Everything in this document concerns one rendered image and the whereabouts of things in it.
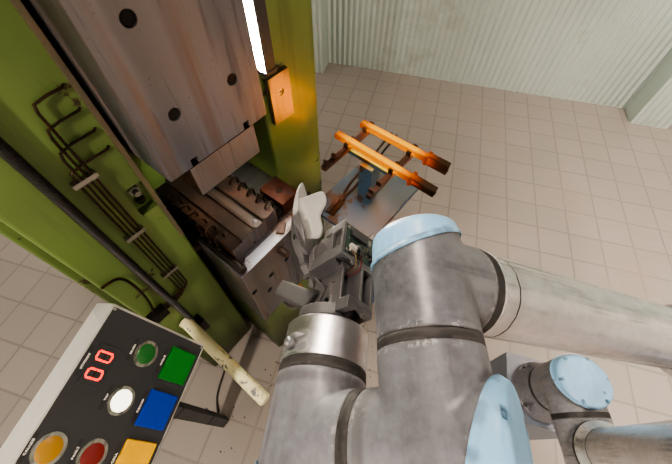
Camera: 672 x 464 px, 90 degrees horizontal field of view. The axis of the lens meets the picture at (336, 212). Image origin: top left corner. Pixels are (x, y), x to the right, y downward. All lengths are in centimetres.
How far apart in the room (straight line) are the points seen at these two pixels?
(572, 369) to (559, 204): 178
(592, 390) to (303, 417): 106
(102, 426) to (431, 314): 81
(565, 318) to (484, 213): 219
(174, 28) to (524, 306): 66
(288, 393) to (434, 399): 13
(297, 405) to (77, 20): 57
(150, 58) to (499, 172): 257
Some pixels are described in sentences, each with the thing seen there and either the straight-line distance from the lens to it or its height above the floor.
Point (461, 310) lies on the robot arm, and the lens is 29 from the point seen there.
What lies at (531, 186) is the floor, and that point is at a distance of 291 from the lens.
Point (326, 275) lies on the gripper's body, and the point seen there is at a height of 155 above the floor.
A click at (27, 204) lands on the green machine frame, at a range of 90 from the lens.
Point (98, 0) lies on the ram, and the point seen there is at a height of 172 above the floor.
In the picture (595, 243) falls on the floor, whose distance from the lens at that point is 282.
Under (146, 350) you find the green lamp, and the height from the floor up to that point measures 109.
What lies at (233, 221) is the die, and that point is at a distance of 118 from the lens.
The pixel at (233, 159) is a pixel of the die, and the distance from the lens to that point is 91.
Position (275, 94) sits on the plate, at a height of 130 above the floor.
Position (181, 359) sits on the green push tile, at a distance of 102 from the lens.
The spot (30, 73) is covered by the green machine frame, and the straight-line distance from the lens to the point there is 80.
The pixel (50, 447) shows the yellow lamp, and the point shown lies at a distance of 93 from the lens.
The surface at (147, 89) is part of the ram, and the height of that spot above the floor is 157.
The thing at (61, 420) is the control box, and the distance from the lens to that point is 93.
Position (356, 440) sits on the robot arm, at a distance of 29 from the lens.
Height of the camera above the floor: 193
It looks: 55 degrees down
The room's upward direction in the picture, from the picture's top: straight up
